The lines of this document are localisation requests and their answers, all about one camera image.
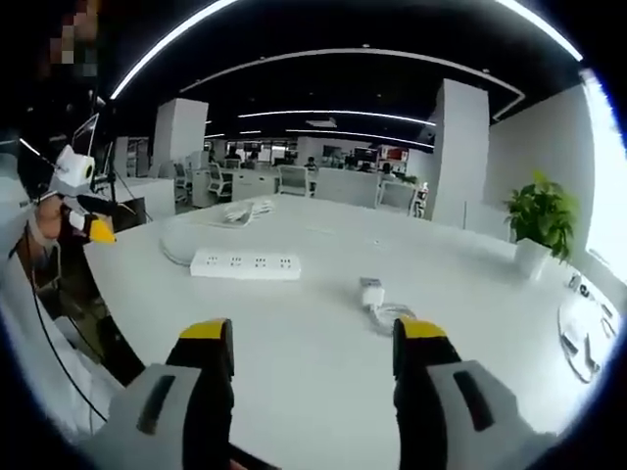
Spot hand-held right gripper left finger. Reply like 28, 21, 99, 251
77, 317, 235, 470

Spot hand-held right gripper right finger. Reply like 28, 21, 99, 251
392, 315, 569, 470

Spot white charger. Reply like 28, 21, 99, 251
359, 276, 387, 307

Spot white power strip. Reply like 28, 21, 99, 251
189, 248, 303, 281

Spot white desk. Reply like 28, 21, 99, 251
83, 192, 619, 470

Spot person's left hand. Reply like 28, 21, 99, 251
36, 195, 74, 242

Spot black tripod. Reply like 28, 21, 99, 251
90, 92, 129, 207

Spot white pillar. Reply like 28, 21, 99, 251
424, 77, 492, 228
154, 98, 210, 167

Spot white office chair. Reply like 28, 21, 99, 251
207, 163, 234, 204
277, 164, 310, 198

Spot white gloves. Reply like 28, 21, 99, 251
223, 198, 273, 222

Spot small white red robot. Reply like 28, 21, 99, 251
413, 179, 431, 218

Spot green potted plant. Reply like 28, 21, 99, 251
504, 169, 579, 280

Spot white power strip cable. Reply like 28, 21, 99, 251
159, 216, 207, 266

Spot white charger cable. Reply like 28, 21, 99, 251
365, 302, 417, 337

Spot black thin cable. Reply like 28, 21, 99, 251
24, 214, 109, 424

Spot white coiled cable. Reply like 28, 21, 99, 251
205, 203, 256, 229

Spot white cable bundle at right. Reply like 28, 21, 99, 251
556, 293, 620, 384

